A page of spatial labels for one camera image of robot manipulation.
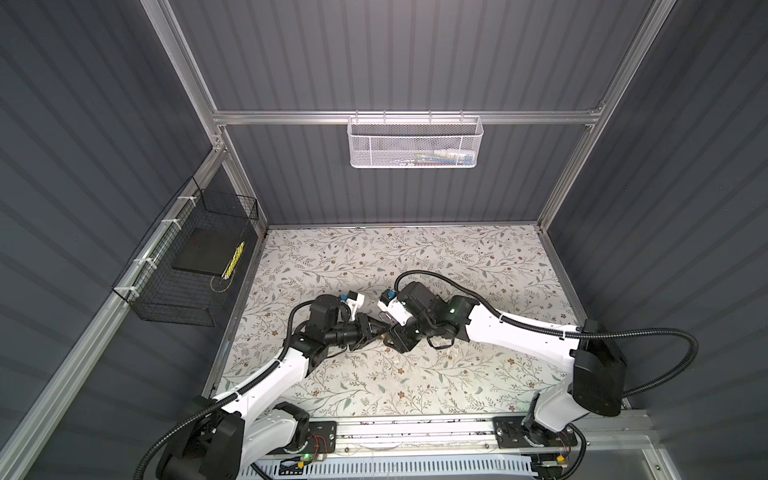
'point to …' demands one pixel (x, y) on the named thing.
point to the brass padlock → (387, 339)
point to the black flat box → (208, 250)
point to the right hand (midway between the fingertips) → (392, 339)
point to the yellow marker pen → (234, 261)
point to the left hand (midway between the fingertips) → (391, 329)
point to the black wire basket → (181, 274)
